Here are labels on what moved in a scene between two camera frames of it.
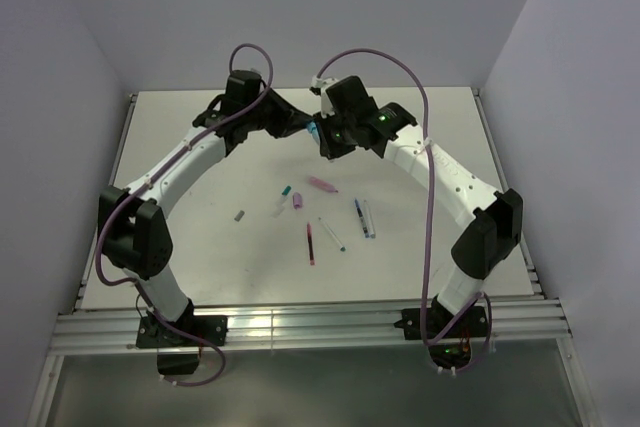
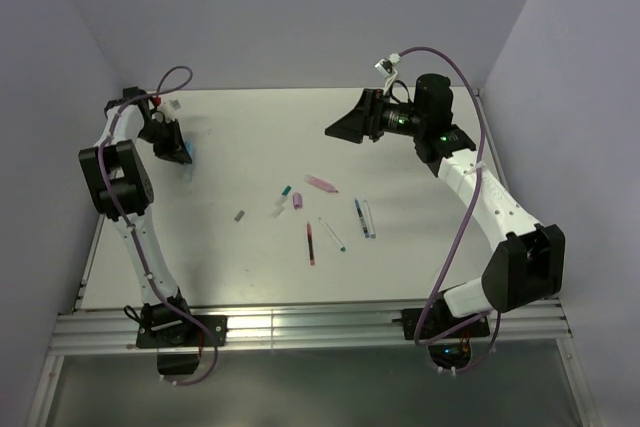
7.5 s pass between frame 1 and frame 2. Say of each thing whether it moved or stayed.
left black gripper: moved
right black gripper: moved
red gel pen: stayed
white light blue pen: stayed
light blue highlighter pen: moved
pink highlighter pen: stayed
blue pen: stayed
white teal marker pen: stayed
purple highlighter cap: stayed
